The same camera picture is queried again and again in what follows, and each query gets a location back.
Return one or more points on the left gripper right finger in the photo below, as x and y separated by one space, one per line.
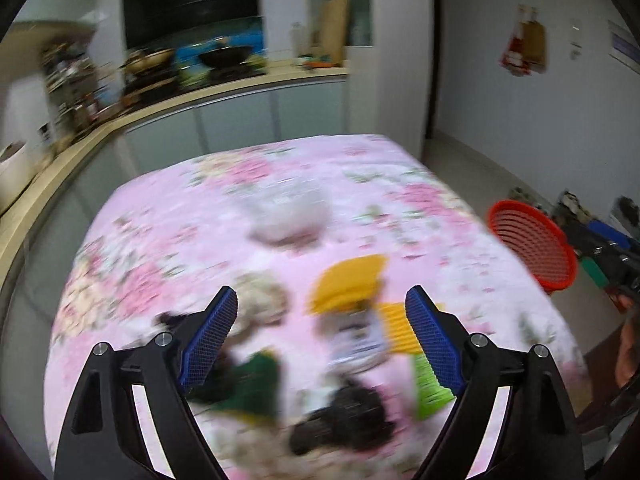
538 437

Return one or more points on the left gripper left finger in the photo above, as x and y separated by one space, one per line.
101 437

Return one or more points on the brown paper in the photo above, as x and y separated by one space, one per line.
262 301

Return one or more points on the yellow wrapper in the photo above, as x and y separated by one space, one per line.
355 284

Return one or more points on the clear plastic bag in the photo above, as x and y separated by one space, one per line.
287 211

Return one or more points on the black trash piece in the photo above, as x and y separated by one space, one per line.
355 418

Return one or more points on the person's right hand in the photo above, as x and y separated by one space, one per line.
627 359

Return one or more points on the dark green wrapper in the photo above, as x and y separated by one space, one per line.
247 390

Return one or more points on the red plastic mesh basket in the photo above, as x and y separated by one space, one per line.
537 241

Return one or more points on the pink floral tablecloth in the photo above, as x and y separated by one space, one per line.
168 240

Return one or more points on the black shoe rack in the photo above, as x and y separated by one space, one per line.
574 220

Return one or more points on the white rice cooker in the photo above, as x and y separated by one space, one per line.
16 172

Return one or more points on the metal spice rack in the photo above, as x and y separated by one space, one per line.
70 78

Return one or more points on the red hanging ornament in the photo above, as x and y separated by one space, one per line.
513 58

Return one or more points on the black wok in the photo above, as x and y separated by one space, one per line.
225 57

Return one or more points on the brown hanging bag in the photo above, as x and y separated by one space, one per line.
534 43

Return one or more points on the white plastic jug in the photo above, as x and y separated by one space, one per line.
299 40

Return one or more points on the wooden cutting board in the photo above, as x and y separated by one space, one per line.
333 29

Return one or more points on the wall electrical panel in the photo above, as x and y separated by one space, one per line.
624 47

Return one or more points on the white wall intercom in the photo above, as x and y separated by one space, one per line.
575 39

